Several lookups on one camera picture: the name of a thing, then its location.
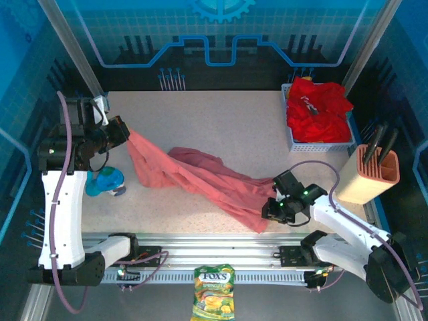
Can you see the pink t-shirt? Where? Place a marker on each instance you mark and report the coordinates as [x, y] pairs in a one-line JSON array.
[[200, 174]]

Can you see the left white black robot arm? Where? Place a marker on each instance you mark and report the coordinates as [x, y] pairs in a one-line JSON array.
[[63, 217]]

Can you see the white plastic basket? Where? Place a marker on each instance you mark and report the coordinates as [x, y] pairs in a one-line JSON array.
[[321, 147]]

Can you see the beige pink knife block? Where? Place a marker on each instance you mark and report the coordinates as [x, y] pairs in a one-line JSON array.
[[357, 187]]

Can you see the black connector module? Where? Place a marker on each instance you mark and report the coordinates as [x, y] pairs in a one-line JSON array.
[[128, 277], [314, 281]]

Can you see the plain red t-shirt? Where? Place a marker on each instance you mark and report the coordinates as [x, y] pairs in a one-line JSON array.
[[321, 130]]

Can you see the green Fox's candy bag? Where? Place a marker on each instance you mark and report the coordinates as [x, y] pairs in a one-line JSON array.
[[214, 294]]

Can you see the red t-shirt with white print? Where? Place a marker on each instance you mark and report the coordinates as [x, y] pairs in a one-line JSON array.
[[307, 90]]

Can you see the yellow cloth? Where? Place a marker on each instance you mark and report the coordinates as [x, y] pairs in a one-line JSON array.
[[307, 78]]

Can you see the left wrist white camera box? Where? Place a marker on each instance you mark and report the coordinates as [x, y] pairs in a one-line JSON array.
[[102, 115]]

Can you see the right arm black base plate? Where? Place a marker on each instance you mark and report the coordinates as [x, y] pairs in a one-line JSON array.
[[289, 255]]

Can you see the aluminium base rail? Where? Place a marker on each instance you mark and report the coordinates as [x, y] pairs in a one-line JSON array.
[[217, 249]]

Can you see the aluminium frame post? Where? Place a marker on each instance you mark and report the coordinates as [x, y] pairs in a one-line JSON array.
[[370, 43], [74, 50]]

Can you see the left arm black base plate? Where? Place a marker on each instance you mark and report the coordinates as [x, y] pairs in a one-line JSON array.
[[150, 255]]

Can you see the aluminium outer frame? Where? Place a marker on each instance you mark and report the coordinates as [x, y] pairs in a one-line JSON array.
[[38, 301]]

